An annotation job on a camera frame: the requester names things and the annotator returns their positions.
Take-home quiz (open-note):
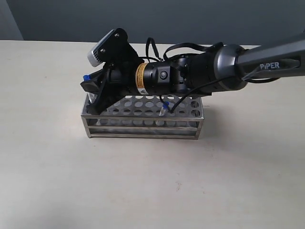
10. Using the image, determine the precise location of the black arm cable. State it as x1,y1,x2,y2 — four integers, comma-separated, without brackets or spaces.
145,37,215,114

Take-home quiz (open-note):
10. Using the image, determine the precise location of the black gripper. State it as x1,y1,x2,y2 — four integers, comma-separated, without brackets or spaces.
80,62,136,115

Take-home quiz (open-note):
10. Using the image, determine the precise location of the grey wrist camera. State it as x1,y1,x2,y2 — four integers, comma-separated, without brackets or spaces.
87,28,128,67

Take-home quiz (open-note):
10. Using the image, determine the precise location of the blue-capped tube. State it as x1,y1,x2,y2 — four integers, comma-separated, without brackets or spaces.
83,74,97,104
155,102,169,126

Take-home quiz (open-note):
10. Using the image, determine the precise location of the stainless steel test tube rack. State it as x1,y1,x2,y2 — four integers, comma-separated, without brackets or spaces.
81,95,204,139

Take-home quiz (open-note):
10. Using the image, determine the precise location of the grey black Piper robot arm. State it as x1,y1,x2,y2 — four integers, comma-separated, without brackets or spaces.
81,28,305,115

